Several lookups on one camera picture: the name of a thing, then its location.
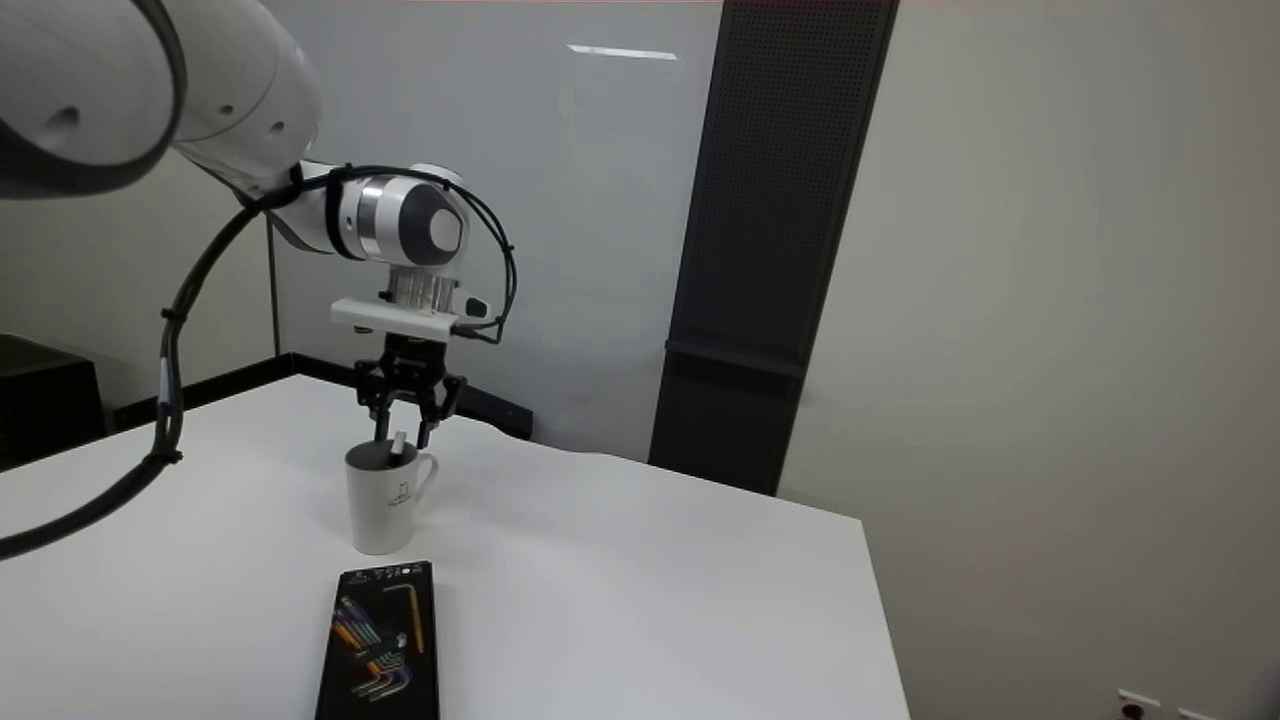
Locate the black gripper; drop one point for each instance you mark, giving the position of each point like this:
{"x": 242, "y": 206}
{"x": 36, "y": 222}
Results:
{"x": 412, "y": 371}

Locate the dark wall pillar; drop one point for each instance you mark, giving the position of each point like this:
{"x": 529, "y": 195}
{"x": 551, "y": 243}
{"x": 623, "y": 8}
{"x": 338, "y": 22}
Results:
{"x": 784, "y": 126}

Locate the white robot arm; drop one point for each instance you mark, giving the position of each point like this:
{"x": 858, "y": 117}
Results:
{"x": 92, "y": 95}

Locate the black flat tool box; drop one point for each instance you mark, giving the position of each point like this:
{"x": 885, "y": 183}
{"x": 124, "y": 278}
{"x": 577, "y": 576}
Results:
{"x": 383, "y": 644}

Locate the white ceramic mug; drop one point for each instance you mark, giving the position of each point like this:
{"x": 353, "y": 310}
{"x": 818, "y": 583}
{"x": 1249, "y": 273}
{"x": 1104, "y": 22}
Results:
{"x": 386, "y": 495}

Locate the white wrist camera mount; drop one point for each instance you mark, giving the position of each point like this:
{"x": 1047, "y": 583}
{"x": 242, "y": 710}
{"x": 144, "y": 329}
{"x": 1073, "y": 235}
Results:
{"x": 419, "y": 305}

